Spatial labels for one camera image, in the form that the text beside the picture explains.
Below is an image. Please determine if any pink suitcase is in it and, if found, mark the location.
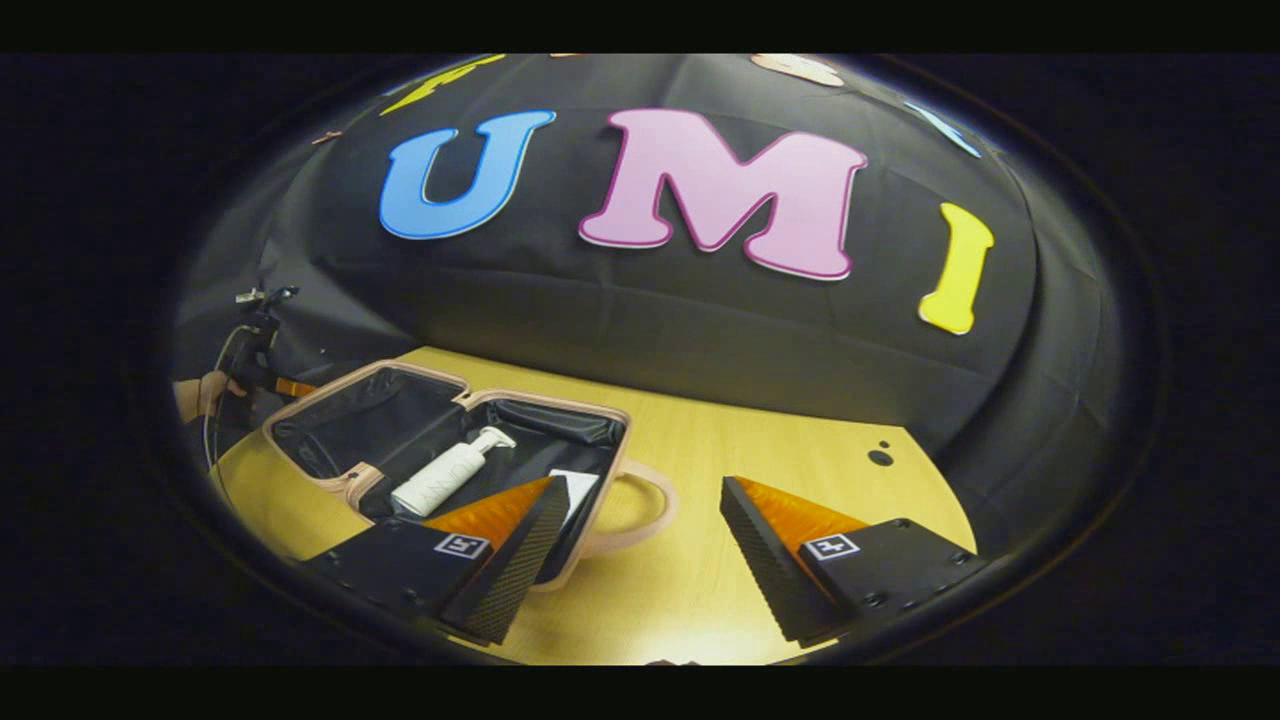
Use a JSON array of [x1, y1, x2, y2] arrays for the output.
[[261, 359, 678, 593]]

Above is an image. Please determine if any black cable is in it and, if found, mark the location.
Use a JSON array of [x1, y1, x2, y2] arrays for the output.
[[203, 323, 251, 476]]

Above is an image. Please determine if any black backdrop cloth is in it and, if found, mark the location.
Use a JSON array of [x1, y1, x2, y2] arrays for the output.
[[170, 54, 1116, 561]]

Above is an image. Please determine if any white pump bottle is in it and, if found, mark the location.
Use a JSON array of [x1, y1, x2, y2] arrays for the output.
[[389, 426, 519, 519]]

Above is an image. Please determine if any white squeeze tube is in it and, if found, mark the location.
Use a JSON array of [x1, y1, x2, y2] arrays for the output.
[[548, 469, 600, 528]]

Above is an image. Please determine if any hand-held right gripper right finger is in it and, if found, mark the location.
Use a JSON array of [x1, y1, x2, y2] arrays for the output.
[[720, 476, 988, 646]]

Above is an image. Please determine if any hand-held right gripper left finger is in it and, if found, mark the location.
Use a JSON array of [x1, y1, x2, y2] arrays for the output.
[[298, 476, 572, 646]]

